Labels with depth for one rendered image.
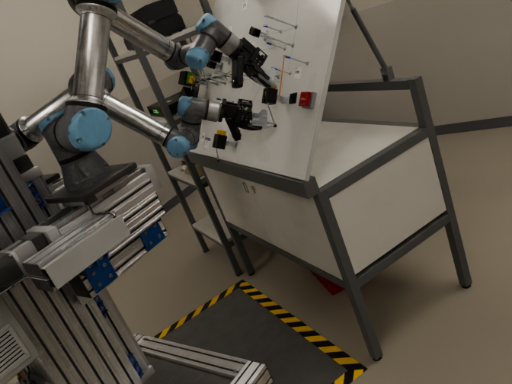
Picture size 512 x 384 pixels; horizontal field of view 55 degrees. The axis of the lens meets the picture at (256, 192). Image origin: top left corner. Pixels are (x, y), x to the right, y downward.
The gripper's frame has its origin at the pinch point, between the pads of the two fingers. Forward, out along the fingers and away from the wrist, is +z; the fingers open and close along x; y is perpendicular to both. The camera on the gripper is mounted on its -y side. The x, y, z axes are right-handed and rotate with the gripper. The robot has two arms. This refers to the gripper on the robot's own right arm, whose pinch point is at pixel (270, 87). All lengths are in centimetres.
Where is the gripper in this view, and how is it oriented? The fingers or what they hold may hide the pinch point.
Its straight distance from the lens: 190.0
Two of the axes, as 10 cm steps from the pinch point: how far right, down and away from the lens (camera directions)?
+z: 7.3, 5.3, 4.4
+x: -4.8, -0.6, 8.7
